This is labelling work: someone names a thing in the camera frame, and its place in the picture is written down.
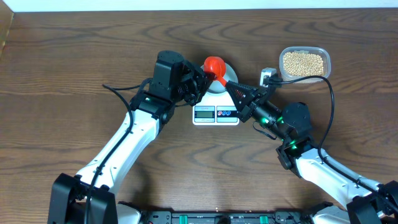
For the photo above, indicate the soybeans pile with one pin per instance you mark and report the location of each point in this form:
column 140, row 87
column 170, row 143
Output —
column 302, row 65

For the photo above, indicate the brown cardboard box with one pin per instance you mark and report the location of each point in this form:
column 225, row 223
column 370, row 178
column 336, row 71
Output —
column 6, row 19

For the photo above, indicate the red measuring scoop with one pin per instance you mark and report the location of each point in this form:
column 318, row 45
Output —
column 217, row 67

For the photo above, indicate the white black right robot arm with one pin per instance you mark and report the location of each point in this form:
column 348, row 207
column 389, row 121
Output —
column 364, row 200

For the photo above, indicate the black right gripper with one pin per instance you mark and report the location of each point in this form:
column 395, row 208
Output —
column 248, row 105

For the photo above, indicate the clear plastic soybean container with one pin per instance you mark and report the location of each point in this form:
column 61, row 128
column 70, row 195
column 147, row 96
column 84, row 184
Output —
column 307, row 50

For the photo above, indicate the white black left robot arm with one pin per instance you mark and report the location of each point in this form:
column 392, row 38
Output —
column 90, row 195

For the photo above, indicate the white digital kitchen scale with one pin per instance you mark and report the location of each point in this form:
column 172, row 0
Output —
column 216, row 108

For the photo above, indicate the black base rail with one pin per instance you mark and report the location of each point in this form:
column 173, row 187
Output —
column 327, row 213

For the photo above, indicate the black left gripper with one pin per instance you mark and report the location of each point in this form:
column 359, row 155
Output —
column 197, row 79

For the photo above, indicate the grey round bowl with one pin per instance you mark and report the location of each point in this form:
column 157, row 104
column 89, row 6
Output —
column 228, row 76

